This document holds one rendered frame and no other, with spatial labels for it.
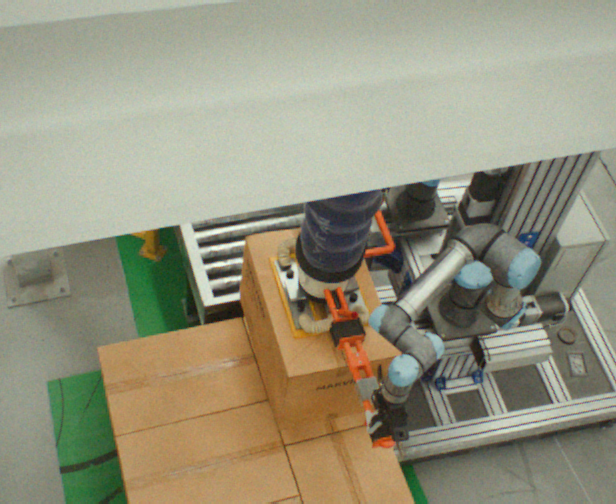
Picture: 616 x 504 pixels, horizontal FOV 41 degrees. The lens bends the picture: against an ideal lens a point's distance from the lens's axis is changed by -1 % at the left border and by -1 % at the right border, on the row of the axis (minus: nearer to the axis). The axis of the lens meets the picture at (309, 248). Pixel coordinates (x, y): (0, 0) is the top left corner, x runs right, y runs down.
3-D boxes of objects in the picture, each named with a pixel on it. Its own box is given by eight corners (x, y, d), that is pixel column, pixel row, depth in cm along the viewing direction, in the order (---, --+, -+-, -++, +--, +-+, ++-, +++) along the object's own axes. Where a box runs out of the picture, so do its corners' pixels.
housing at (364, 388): (353, 386, 258) (355, 380, 254) (373, 382, 260) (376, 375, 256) (360, 406, 254) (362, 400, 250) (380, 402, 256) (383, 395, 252)
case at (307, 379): (239, 297, 333) (245, 235, 302) (333, 281, 344) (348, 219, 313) (277, 431, 300) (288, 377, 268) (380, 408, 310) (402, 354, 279)
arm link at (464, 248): (476, 201, 244) (365, 314, 230) (506, 222, 240) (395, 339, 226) (472, 220, 254) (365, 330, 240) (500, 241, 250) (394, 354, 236)
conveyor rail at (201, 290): (110, 5, 484) (107, -23, 470) (119, 4, 486) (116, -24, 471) (202, 327, 355) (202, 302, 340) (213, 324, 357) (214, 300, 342)
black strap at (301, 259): (287, 231, 277) (288, 224, 273) (352, 222, 283) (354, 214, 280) (305, 286, 264) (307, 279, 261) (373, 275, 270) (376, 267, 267)
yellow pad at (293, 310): (268, 260, 297) (269, 251, 293) (295, 255, 299) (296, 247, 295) (293, 340, 278) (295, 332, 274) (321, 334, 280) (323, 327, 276)
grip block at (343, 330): (328, 328, 270) (330, 318, 265) (356, 323, 273) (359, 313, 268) (335, 350, 265) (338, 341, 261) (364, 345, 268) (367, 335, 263)
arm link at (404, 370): (427, 364, 221) (407, 384, 216) (418, 384, 229) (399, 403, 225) (404, 346, 224) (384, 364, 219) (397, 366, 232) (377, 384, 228)
